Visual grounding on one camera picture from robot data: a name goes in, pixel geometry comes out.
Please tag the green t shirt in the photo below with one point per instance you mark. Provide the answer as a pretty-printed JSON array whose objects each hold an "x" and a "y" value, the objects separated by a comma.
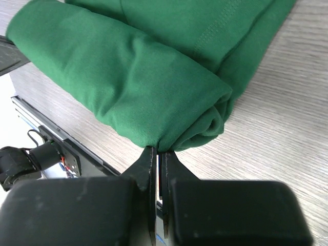
[{"x": 164, "y": 74}]

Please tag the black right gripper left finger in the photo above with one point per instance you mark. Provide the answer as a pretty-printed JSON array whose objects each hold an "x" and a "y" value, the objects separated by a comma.
[{"x": 108, "y": 210}]

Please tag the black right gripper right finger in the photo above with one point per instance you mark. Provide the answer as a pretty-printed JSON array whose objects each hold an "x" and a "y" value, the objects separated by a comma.
[{"x": 227, "y": 212}]

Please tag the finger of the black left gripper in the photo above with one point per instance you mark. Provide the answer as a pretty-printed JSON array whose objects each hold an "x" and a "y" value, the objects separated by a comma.
[{"x": 10, "y": 57}]

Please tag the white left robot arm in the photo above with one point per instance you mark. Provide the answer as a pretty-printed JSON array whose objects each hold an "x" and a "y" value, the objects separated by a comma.
[{"x": 22, "y": 163}]

